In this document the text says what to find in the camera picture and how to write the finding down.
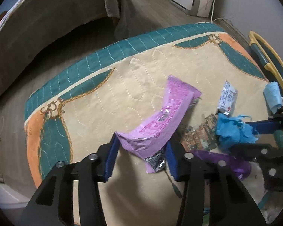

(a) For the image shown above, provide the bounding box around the blue face mask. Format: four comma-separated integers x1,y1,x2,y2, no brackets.
263,82,283,115

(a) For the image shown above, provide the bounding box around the quilted teal and orange mat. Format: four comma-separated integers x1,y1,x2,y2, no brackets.
24,22,283,226

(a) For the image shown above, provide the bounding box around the small silver foil packet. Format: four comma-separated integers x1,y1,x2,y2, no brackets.
217,80,238,116

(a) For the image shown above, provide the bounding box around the dark purple wrapper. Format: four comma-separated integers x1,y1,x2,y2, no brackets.
191,149,251,180

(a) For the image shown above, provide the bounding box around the pink snack wrapper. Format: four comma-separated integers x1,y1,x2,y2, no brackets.
115,75,202,173

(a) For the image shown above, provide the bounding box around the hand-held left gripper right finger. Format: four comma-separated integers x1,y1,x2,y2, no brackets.
165,141,267,226

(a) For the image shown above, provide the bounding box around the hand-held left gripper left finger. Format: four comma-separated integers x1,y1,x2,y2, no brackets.
18,134,120,226

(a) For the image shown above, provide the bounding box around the blue paper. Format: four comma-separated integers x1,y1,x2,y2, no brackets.
215,113,258,151

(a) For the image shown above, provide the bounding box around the teal bin with yellow rim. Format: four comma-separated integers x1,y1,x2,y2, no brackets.
248,31,283,104

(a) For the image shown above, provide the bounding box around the white power cable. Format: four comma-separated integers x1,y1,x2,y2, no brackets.
210,0,230,25

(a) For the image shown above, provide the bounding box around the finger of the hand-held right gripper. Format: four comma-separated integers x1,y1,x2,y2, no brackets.
229,143,283,191
243,104,283,134

